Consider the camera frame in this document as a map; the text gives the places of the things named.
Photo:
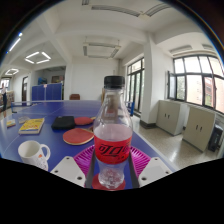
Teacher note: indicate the person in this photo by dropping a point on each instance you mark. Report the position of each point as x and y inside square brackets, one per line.
[4, 100]

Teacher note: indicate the small black framed window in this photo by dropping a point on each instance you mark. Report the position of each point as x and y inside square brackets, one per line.
[4, 83]

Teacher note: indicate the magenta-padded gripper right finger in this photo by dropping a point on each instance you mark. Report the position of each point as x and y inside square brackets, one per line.
[155, 170]

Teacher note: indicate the wide black framed window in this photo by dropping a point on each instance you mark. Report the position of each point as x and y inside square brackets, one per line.
[196, 83]

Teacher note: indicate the grey-brown notebook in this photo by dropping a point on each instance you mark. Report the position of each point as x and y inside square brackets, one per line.
[24, 119]

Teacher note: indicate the ceiling air conditioner unit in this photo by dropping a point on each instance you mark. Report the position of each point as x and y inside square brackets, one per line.
[101, 50]

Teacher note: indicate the red table tennis paddle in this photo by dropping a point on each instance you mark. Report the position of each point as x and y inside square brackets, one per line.
[77, 136]
[83, 120]

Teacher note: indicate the large yellow book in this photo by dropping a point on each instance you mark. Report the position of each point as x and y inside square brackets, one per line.
[31, 126]

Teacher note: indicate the dark door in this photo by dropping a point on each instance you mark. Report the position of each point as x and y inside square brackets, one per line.
[25, 89]

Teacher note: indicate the brown armchair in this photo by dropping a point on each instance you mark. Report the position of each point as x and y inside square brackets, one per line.
[74, 97]

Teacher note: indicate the blue partition screens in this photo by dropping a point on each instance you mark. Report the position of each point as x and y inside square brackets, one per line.
[46, 92]

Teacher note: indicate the clear bottle with red label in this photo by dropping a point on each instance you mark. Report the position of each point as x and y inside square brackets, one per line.
[112, 143]

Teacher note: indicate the blue chair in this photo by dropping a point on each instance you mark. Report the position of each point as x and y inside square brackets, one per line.
[130, 108]

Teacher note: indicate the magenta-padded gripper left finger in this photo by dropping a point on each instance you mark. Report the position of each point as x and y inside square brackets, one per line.
[68, 170]

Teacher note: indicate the group of ceiling lights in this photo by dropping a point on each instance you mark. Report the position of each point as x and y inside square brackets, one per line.
[37, 57]

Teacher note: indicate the black bin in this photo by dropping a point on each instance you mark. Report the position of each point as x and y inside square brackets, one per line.
[215, 138]

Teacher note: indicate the white two-door cabinet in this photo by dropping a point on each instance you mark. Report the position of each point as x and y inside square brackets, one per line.
[199, 128]
[169, 116]

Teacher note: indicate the brown cardboard box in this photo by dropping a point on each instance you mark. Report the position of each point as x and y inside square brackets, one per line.
[103, 95]

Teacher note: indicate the flat round red coaster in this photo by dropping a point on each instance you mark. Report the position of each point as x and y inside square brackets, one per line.
[95, 184]

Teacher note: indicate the white mug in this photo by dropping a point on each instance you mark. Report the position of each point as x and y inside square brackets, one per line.
[31, 154]

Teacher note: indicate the tall black framed window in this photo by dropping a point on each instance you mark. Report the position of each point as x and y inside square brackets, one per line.
[135, 85]

